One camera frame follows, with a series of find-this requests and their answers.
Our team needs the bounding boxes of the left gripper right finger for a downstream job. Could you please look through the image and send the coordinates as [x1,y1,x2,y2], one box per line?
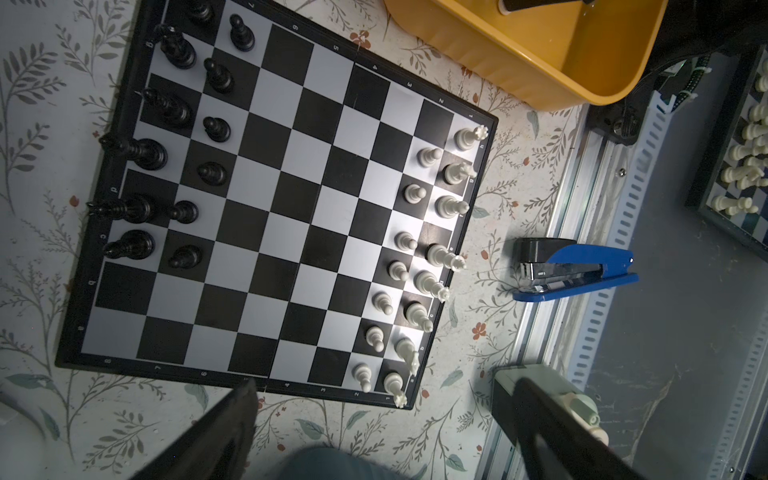
[512,378,642,480]

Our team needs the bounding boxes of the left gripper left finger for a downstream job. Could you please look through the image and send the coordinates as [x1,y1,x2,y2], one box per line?
[133,379,258,479]

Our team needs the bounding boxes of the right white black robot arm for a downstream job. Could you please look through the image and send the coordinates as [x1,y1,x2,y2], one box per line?
[586,0,767,145]

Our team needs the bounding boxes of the black white chess board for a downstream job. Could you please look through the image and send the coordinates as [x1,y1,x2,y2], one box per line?
[56,1,498,409]

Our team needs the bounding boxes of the light green tape dispenser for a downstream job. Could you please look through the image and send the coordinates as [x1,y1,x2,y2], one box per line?
[491,364,609,446]

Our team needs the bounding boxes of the teal plastic tray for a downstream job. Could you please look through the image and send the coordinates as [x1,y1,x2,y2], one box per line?
[277,447,406,480]

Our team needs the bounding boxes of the blue black stapler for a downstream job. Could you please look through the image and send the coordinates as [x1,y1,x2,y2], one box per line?
[512,237,639,303]

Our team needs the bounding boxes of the yellow plastic tray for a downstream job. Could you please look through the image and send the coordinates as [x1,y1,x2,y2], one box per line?
[386,0,667,111]

